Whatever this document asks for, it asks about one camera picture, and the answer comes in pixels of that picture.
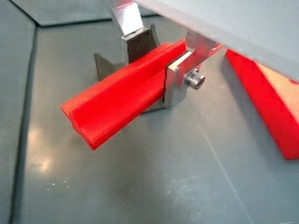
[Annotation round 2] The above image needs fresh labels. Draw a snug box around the red block with shaped holes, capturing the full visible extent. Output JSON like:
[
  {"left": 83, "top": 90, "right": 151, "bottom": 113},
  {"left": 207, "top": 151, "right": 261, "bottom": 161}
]
[{"left": 226, "top": 50, "right": 299, "bottom": 160}]

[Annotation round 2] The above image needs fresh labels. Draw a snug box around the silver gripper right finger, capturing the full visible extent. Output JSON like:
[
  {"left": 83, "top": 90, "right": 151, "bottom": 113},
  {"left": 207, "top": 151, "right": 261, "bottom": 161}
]
[{"left": 163, "top": 30, "right": 220, "bottom": 109}]

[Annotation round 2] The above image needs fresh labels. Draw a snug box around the black curved fixture stand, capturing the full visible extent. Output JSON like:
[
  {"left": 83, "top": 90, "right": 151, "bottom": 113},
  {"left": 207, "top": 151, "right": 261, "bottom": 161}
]
[{"left": 94, "top": 24, "right": 160, "bottom": 81}]

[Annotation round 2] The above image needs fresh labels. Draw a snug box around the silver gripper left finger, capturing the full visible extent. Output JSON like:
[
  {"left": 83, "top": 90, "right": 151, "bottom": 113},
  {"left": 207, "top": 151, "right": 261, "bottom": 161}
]
[{"left": 110, "top": 0, "right": 147, "bottom": 40}]

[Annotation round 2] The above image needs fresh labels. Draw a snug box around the red star profile bar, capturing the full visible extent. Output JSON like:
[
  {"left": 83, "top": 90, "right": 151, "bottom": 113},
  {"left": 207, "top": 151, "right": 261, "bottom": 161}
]
[{"left": 60, "top": 40, "right": 186, "bottom": 150}]

